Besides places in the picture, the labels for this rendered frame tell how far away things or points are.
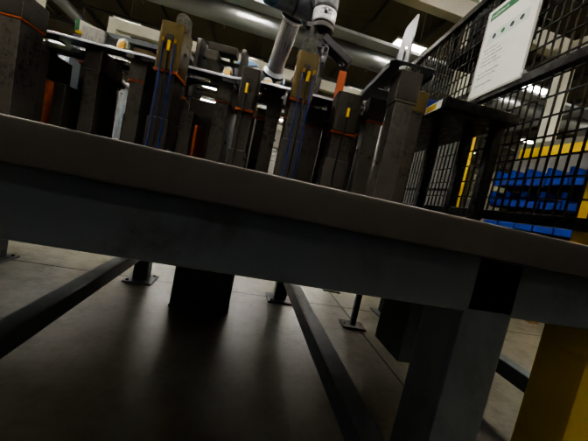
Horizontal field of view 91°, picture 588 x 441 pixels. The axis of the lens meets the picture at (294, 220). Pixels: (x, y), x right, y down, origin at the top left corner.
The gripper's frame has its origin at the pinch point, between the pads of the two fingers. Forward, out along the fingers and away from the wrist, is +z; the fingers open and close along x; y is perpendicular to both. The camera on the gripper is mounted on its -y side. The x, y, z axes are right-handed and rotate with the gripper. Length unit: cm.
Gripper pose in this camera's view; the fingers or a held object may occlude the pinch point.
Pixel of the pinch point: (316, 93)
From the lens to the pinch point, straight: 101.9
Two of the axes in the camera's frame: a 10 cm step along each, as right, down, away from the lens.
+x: 0.9, 1.0, -9.9
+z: -1.9, 9.8, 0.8
